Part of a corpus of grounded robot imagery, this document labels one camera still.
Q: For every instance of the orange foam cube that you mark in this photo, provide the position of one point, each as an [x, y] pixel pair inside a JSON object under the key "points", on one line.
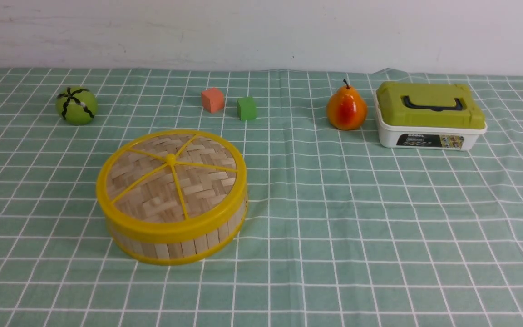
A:
{"points": [[213, 100]]}

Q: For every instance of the yellow bamboo steamer lid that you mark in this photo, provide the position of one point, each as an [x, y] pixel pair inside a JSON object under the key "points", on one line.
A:
{"points": [[174, 186]]}

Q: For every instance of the white box green lid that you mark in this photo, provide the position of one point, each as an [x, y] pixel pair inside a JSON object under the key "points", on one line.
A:
{"points": [[433, 116]]}

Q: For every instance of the yellow bamboo steamer basket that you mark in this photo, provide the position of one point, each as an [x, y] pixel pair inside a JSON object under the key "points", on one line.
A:
{"points": [[180, 253]]}

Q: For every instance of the green toy watermelon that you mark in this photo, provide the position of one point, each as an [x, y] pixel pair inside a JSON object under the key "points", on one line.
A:
{"points": [[76, 105]]}

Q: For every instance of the orange toy pear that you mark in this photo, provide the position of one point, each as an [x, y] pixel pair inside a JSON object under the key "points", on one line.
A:
{"points": [[346, 109]]}

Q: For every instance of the green foam cube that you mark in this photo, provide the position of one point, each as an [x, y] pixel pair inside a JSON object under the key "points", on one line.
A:
{"points": [[247, 109]]}

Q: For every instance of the green checkered tablecloth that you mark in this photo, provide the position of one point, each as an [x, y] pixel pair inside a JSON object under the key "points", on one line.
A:
{"points": [[341, 232]]}

